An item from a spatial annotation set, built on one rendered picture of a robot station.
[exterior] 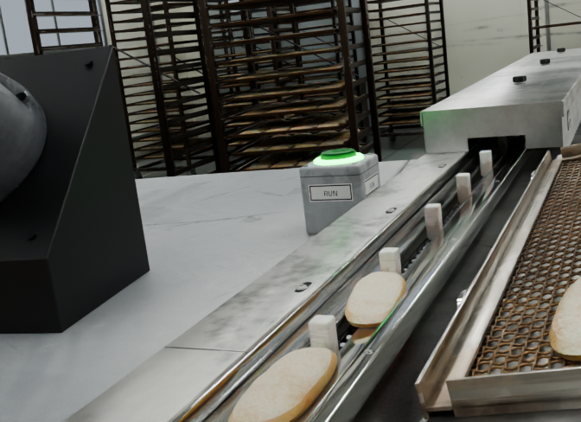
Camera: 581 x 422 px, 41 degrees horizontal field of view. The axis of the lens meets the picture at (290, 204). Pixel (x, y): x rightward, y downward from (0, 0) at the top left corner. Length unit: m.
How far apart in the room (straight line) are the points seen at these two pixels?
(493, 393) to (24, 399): 0.35
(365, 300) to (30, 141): 0.34
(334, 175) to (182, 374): 0.43
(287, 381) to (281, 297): 0.13
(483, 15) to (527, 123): 6.65
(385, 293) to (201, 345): 0.13
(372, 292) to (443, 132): 0.54
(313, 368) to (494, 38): 7.27
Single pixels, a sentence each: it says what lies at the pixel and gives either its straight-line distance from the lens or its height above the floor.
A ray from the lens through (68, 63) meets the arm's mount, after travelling 0.78.
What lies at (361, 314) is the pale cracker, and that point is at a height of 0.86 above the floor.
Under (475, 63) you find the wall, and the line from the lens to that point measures 7.69.
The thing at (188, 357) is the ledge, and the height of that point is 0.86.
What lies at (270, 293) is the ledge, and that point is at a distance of 0.54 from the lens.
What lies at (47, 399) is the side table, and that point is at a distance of 0.54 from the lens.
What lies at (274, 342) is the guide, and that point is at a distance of 0.47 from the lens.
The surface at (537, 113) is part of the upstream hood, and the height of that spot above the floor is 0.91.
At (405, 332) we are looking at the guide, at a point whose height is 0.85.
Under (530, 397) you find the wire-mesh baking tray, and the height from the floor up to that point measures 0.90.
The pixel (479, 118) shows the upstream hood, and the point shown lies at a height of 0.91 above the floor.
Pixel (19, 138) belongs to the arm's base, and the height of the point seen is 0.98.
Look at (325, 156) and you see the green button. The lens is 0.84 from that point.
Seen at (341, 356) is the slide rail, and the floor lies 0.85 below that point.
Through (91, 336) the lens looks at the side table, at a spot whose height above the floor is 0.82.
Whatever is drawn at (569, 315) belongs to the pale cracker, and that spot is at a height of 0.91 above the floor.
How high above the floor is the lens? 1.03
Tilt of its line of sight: 12 degrees down
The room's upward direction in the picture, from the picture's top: 7 degrees counter-clockwise
